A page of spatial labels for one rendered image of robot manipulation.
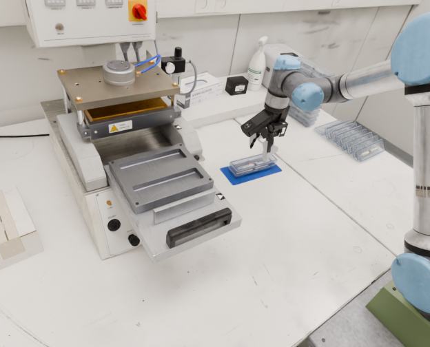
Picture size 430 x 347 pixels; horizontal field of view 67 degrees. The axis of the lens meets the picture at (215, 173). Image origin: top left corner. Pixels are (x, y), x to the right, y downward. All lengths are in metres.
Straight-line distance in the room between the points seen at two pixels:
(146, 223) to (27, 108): 0.87
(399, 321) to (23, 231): 0.93
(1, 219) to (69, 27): 0.51
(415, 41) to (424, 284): 0.42
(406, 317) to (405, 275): 0.22
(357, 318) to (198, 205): 0.51
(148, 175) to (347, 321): 0.62
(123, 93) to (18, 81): 0.62
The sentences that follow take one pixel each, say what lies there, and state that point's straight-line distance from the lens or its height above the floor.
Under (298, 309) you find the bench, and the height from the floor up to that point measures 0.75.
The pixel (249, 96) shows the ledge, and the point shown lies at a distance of 1.62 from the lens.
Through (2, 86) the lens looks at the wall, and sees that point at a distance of 1.40.
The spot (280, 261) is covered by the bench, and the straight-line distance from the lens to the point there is 0.98.
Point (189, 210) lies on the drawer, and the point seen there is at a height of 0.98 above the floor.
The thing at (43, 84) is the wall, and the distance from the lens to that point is 1.42.
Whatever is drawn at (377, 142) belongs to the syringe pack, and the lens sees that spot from 1.58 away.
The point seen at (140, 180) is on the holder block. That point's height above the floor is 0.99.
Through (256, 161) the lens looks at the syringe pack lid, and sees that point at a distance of 1.20.
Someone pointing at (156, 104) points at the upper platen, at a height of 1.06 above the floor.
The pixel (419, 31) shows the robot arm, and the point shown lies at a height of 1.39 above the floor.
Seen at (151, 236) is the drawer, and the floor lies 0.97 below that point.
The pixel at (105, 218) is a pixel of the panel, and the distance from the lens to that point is 0.87.
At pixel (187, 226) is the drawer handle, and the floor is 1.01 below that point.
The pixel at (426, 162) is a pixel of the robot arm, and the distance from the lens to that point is 0.69.
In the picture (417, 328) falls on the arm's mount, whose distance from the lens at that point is 0.95.
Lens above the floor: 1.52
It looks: 41 degrees down
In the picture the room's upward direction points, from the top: 11 degrees clockwise
